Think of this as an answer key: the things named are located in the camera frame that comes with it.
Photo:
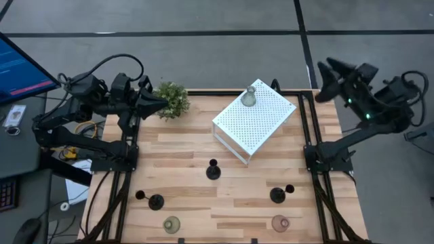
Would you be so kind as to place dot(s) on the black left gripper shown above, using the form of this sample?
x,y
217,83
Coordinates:
x,y
128,122

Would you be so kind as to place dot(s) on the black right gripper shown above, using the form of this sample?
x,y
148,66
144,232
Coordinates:
x,y
361,79

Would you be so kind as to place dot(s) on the grey clear glass candle holder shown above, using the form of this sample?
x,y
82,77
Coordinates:
x,y
248,99

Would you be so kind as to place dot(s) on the tall black metal candlestick holder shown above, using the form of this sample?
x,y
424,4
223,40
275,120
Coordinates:
x,y
156,202

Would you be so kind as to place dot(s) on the green glass candle holder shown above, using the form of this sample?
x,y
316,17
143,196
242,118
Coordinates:
x,y
171,225

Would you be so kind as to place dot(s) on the pink glass candle holder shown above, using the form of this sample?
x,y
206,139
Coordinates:
x,y
280,223

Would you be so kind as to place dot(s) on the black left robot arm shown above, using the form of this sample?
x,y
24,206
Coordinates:
x,y
84,142

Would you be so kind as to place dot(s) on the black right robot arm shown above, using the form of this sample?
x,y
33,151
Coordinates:
x,y
352,135

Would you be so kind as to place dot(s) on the green potted plant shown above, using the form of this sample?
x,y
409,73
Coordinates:
x,y
173,100

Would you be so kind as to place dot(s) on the white perforated metal shelf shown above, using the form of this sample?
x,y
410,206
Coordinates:
x,y
257,128

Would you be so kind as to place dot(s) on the yellow clamp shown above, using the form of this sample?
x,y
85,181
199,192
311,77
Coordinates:
x,y
69,153

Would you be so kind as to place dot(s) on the grey plastic housing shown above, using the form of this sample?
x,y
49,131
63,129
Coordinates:
x,y
422,137

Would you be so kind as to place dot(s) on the white paper sheet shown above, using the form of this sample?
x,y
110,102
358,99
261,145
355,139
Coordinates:
x,y
78,188

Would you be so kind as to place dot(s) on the black computer monitor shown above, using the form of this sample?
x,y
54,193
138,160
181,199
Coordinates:
x,y
20,71

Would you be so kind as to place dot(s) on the white tape roll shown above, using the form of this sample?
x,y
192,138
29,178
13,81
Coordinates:
x,y
64,206

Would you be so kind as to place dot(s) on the white id card with keyring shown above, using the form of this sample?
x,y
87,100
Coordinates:
x,y
15,113

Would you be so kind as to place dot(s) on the grey desk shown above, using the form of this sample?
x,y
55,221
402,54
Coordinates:
x,y
20,149

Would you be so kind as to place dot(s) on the black keyboard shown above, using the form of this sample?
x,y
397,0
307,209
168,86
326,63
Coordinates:
x,y
6,194

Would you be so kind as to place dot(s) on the black computer mouse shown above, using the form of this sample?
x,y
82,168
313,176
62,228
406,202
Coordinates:
x,y
28,232

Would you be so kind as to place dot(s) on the black aluminium table frame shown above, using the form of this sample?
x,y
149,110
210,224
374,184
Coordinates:
x,y
305,118

